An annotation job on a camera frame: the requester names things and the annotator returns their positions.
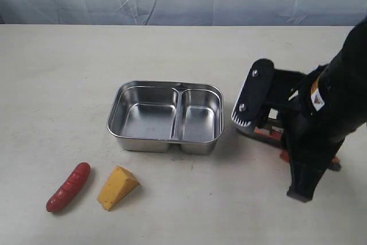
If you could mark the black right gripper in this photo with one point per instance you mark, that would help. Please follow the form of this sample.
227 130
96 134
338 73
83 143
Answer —
312 141

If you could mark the stainless steel lunch box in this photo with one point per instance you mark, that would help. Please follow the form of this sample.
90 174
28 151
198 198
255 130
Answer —
151 116

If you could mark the yellow toy cheese wedge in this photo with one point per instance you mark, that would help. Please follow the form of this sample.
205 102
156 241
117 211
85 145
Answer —
119 184

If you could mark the red toy sausage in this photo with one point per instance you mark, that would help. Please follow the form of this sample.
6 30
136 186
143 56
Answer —
69 189

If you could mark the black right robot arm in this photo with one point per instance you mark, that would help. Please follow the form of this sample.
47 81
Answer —
338 89

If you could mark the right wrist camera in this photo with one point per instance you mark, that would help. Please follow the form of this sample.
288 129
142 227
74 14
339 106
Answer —
265 88

